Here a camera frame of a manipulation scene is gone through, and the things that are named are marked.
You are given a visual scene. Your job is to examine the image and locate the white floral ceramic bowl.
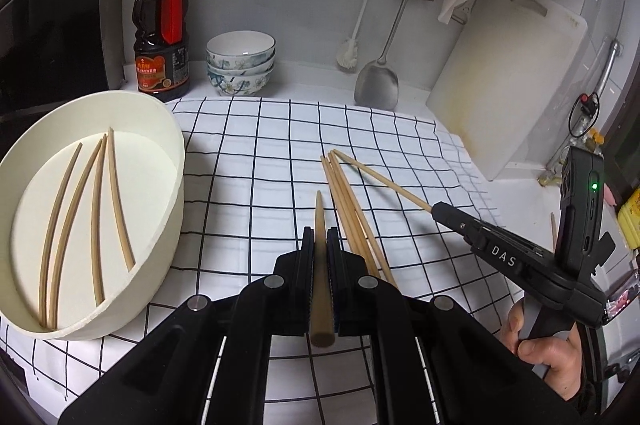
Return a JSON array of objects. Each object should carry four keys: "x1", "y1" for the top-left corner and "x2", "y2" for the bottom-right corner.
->
[
  {"x1": 207, "y1": 65, "x2": 276, "y2": 97},
  {"x1": 206, "y1": 52, "x2": 277, "y2": 79},
  {"x1": 206, "y1": 31, "x2": 277, "y2": 68}
]

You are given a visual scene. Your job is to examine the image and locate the cream plastic basin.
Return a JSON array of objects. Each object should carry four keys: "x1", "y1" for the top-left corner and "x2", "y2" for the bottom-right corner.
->
[{"x1": 0, "y1": 90, "x2": 187, "y2": 340}]

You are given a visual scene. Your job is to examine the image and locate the dark soy sauce bottle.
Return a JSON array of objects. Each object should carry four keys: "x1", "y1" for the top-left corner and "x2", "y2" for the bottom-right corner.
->
[{"x1": 132, "y1": 0, "x2": 192, "y2": 103}]

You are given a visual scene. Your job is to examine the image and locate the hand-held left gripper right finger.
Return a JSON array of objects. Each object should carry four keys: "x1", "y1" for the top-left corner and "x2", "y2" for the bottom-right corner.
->
[{"x1": 327, "y1": 227, "x2": 583, "y2": 425}]

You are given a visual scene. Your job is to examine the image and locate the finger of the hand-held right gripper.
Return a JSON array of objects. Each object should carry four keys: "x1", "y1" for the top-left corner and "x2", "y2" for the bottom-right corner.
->
[
  {"x1": 432, "y1": 206, "x2": 480, "y2": 248},
  {"x1": 435, "y1": 201, "x2": 490, "y2": 237}
]

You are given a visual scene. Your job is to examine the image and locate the yellow plastic container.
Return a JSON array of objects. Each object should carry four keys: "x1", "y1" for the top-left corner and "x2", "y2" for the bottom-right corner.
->
[{"x1": 617, "y1": 187, "x2": 640, "y2": 251}]

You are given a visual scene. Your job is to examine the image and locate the gas pipe valve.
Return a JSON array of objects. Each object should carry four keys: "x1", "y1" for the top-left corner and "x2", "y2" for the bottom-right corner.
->
[{"x1": 545, "y1": 39, "x2": 623, "y2": 186}]

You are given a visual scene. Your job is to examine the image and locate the person's right hand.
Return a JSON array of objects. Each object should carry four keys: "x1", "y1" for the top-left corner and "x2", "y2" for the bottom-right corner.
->
[{"x1": 500, "y1": 300, "x2": 586, "y2": 402}]

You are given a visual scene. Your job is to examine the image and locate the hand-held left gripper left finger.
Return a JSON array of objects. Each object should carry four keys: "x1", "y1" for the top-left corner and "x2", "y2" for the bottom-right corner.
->
[{"x1": 60, "y1": 227, "x2": 313, "y2": 425}]

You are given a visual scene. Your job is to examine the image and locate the metal cooking spatula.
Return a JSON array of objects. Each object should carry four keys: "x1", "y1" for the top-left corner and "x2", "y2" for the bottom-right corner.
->
[{"x1": 353, "y1": 0, "x2": 432, "y2": 110}]

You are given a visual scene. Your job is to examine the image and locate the white checkered cloth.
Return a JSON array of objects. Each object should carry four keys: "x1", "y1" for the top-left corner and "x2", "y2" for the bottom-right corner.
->
[{"x1": 0, "y1": 96, "x2": 521, "y2": 425}]

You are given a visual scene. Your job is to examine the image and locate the white dish brush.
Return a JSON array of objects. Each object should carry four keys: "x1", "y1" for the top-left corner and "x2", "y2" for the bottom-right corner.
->
[{"x1": 336, "y1": 0, "x2": 390, "y2": 72}]

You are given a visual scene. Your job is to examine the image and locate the white plastic cutting board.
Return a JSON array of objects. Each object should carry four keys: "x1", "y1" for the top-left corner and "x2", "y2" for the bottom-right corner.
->
[{"x1": 425, "y1": 0, "x2": 588, "y2": 182}]

